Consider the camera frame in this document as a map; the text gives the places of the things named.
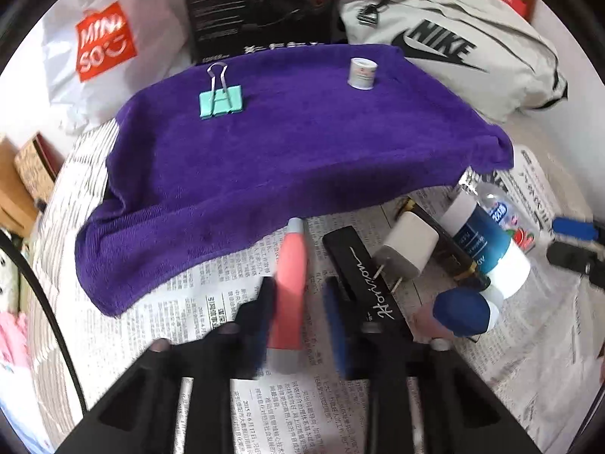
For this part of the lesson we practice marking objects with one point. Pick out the patterned brown box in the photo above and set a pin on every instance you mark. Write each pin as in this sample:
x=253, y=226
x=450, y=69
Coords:
x=38, y=163

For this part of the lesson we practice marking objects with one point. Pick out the wooden furniture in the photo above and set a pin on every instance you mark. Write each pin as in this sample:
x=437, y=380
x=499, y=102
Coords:
x=18, y=212

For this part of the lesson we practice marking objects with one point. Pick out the black headset box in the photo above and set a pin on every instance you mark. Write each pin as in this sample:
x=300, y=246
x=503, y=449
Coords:
x=220, y=29

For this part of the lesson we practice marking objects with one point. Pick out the newspaper sheet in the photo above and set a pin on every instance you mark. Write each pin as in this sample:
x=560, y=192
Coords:
x=509, y=390

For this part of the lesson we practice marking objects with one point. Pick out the pink and grey pen tube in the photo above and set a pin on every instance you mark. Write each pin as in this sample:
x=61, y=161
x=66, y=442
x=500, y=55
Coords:
x=286, y=337

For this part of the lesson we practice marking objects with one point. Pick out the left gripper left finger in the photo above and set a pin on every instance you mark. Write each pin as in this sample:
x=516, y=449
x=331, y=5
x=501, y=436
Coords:
x=255, y=319

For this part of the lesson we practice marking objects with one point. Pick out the white Miniso shopping bag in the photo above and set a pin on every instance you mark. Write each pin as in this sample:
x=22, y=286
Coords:
x=99, y=53

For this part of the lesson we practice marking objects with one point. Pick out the teal binder clip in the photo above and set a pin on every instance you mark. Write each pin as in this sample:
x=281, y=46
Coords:
x=221, y=99

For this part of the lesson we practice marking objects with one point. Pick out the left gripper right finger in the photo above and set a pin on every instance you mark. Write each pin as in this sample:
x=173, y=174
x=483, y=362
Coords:
x=344, y=331

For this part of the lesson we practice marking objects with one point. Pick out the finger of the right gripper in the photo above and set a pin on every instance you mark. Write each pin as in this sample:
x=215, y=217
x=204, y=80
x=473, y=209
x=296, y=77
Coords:
x=574, y=228
x=577, y=260

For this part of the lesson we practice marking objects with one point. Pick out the white power adapter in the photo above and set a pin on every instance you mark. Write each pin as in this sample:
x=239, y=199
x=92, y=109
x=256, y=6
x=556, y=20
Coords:
x=406, y=251

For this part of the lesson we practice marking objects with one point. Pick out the white tape roll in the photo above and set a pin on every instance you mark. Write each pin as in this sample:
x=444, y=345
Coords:
x=362, y=73

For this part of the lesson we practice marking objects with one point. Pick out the white Nike bag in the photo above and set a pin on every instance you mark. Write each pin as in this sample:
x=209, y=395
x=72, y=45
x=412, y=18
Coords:
x=480, y=49

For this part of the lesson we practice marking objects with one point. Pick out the blue white tube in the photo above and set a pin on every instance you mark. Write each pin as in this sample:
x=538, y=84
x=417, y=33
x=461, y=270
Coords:
x=495, y=252

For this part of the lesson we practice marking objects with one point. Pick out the black Horizon case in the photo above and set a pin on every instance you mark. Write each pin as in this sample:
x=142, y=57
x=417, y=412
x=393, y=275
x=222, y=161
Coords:
x=371, y=298

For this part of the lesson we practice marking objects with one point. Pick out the clear plastic water bottle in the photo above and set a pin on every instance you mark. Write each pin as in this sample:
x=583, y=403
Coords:
x=508, y=215

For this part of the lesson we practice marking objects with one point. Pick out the purple towel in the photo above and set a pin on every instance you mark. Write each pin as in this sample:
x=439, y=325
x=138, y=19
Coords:
x=183, y=190

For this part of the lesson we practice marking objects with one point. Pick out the blue cap roll-on bottle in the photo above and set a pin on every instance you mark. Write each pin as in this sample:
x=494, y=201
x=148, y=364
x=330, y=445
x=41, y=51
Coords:
x=459, y=312

